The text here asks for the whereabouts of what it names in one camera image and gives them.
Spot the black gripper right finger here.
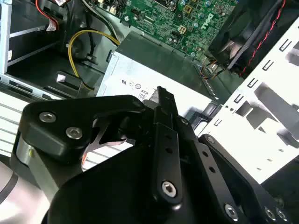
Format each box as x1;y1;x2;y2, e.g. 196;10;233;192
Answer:
178;116;292;224

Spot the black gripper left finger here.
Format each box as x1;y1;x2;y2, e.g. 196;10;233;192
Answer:
14;86;184;205

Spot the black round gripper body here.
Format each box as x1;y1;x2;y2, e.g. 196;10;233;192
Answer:
48;144;225;224

